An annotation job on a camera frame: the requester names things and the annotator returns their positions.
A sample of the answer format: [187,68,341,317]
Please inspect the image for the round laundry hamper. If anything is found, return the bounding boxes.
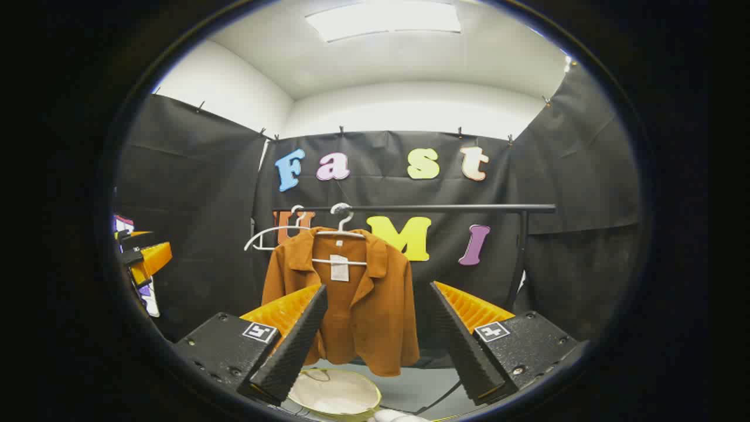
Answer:
[287,368,383,421]

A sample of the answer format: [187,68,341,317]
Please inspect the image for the ceiling light panel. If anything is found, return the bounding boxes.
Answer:
[305,0,462,43]

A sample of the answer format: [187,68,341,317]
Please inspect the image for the black clothes rack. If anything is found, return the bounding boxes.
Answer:
[272,203,556,314]

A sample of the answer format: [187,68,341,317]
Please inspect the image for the white plastic hanger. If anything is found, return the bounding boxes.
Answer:
[244,205,317,251]
[311,202,369,267]

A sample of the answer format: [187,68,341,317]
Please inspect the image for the brown jacket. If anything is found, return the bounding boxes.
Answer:
[261,227,421,377]

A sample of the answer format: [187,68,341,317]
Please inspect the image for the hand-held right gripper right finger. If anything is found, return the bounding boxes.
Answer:
[429,281,588,406]

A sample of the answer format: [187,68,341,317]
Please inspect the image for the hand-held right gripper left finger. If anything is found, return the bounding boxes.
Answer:
[172,284,329,406]

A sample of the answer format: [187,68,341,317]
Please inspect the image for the white rounded object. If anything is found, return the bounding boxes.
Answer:
[366,409,431,422]

